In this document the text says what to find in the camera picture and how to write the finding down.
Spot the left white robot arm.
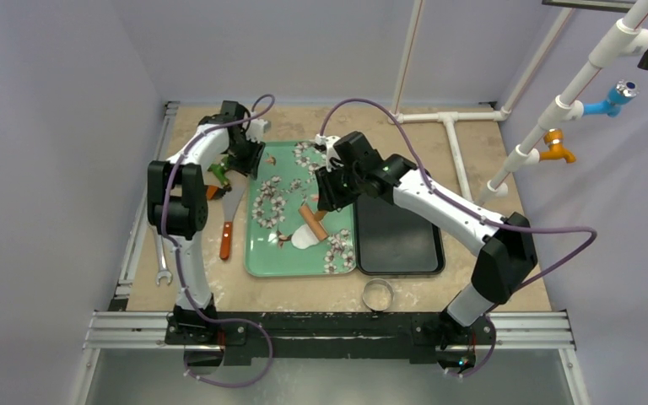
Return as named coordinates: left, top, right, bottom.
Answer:
left=146, top=100, right=268, bottom=347

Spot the orange black hex key set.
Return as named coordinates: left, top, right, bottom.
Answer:
left=205, top=185, right=233, bottom=201

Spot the blue faucet tap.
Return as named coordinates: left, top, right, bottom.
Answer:
left=583, top=79, right=640, bottom=117

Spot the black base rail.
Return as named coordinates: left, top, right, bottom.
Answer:
left=164, top=311, right=497, bottom=370

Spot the silver open-end wrench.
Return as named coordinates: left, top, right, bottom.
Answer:
left=154, top=234, right=173, bottom=286

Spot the green floral tray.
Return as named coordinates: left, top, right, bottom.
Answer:
left=244, top=140, right=358, bottom=278

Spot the round metal cutter ring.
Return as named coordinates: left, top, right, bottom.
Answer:
left=361, top=278, right=396, bottom=312

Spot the white dough ball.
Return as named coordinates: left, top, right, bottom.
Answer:
left=290, top=224, right=321, bottom=250

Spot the green garden hose nozzle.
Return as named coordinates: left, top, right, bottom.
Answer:
left=208, top=156, right=232, bottom=192

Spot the metal scraper wooden handle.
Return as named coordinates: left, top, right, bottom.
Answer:
left=219, top=181, right=248, bottom=261

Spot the white pvc pipe frame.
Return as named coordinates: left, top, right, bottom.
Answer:
left=391, top=1, right=648, bottom=206

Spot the aluminium frame rail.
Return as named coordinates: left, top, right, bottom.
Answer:
left=80, top=100, right=181, bottom=405

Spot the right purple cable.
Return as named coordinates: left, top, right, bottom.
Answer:
left=319, top=98, right=599, bottom=379

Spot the orange faucet tap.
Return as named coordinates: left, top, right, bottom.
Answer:
left=539, top=128, right=576, bottom=164

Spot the purple cable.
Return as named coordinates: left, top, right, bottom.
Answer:
left=159, top=94, right=277, bottom=390
left=319, top=98, right=599, bottom=379

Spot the wooden rolling pin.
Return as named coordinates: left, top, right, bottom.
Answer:
left=299, top=204, right=329, bottom=241

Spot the black baking tray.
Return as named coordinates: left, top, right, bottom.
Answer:
left=354, top=195, right=446, bottom=277

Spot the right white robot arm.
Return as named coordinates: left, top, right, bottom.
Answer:
left=314, top=132, right=537, bottom=343

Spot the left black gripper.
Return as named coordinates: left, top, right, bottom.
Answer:
left=225, top=136, right=264, bottom=181

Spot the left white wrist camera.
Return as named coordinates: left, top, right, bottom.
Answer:
left=245, top=118, right=272, bottom=143

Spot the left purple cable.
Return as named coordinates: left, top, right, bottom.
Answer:
left=159, top=94, right=277, bottom=390

